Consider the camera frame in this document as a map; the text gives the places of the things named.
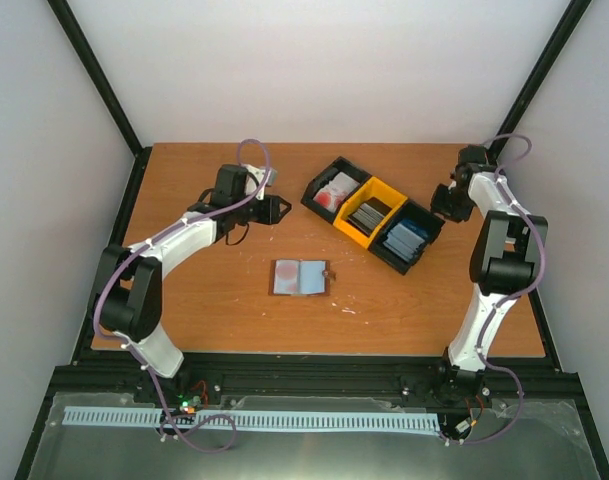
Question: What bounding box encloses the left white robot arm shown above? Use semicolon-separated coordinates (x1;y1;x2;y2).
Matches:
89;164;291;403

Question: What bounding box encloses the brown leather card holder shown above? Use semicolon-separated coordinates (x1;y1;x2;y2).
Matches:
268;259;336;297

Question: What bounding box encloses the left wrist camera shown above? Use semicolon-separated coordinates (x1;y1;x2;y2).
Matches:
245;164;277;189

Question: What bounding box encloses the red white card stack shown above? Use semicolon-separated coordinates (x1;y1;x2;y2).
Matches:
313;172;359;213

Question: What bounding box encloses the light blue cable duct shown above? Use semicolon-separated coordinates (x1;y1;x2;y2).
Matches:
61;406;440;435

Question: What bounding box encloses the black bin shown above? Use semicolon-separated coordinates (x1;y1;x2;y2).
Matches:
368;200;445;275
301;157;372;224

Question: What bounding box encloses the red white credit card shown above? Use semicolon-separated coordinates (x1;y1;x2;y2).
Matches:
273;259;299;295

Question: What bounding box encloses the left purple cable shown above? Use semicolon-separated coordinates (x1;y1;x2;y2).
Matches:
92;138;273;454

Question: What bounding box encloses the yellow bin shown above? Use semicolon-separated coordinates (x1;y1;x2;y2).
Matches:
333;177;408;249

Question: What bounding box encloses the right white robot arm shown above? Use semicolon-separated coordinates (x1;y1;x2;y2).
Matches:
431;145;548;404

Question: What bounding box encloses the blue card stack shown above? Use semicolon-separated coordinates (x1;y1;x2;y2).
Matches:
383;219;427;262

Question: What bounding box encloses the dark grey card stack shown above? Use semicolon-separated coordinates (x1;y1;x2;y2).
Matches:
347;197;391;236

